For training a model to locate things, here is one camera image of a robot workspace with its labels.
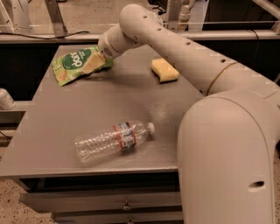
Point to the metal drawer knob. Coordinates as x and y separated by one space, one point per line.
126 206

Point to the grey metal post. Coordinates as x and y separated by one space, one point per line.
172 14
58 25

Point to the grey metal post centre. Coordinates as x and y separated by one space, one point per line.
172 14

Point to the grey cabinet drawer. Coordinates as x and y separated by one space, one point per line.
63 202
158 215

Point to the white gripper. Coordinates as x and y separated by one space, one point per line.
105 48

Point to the green rice chip bag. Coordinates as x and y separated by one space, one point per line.
68 67

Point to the white cylinder at left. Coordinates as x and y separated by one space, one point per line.
6 101

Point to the grey metal post left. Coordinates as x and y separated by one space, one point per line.
58 25

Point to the metal rail frame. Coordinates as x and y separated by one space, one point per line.
86 36

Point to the grey cabinet top drawer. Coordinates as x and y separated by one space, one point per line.
63 202

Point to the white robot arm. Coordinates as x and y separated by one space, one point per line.
227 140

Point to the yellow sponge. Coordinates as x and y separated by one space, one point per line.
164 71

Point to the clear plastic water bottle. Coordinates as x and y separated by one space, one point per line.
120 138

